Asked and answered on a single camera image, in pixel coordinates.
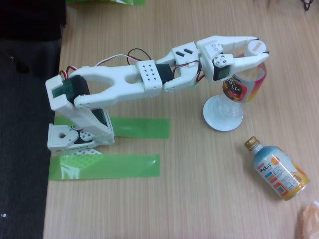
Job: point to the short green tape strip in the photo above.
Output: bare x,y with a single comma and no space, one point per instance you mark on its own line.
144,128

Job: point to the green plastic sheet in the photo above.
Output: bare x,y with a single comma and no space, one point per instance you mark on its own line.
137,2

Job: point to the clear plastic bottle white cap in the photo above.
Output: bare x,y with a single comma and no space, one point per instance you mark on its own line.
234,89

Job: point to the orange drink bottle gold cap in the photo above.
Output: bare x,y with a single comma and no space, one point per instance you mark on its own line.
279,169

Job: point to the white round plate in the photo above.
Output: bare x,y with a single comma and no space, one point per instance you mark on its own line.
224,127

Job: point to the long green tape strip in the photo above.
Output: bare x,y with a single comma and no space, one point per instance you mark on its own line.
112,166

